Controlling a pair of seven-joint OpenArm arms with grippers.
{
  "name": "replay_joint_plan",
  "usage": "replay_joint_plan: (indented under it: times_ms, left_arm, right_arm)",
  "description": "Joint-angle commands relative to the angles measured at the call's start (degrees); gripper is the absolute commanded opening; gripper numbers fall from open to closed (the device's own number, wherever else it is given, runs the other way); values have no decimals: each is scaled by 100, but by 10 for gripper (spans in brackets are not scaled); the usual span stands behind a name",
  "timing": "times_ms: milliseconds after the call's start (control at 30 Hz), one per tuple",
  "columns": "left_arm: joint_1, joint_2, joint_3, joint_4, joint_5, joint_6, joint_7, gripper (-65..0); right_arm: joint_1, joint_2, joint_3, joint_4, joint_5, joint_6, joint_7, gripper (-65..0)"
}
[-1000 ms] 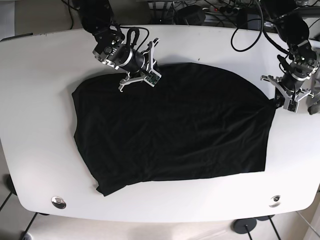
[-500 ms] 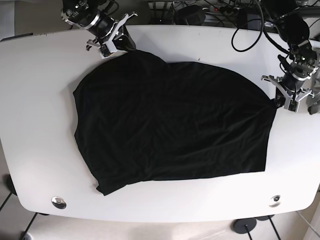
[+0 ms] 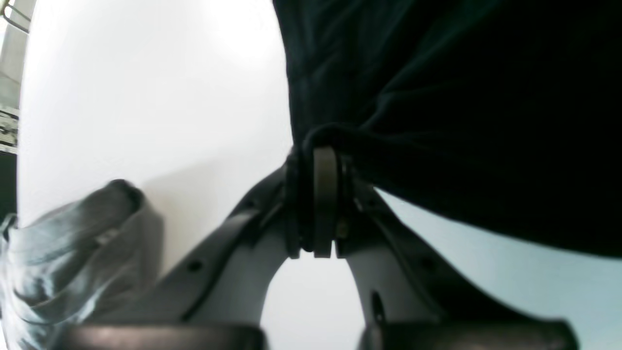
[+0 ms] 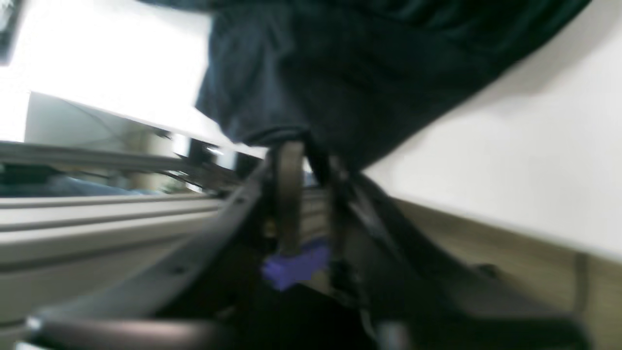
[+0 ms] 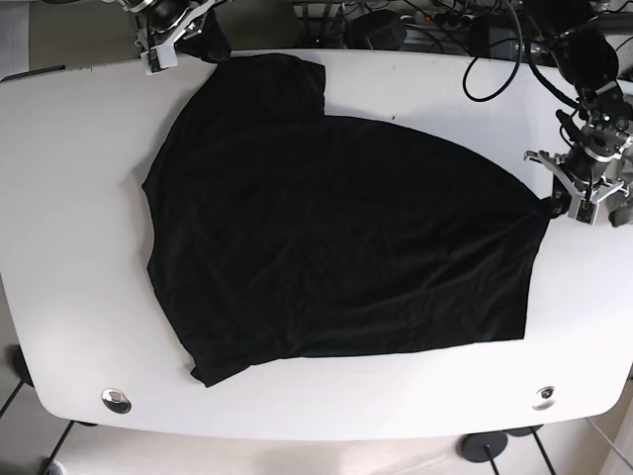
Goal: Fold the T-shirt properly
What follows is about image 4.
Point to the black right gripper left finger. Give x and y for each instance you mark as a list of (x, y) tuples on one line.
[(193, 298)]

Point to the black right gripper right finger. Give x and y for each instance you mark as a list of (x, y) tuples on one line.
[(417, 296)]

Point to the black T-shirt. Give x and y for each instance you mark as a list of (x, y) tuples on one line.
[(358, 76)]

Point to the grey aluminium frame rail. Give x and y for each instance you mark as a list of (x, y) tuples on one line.
[(55, 250)]

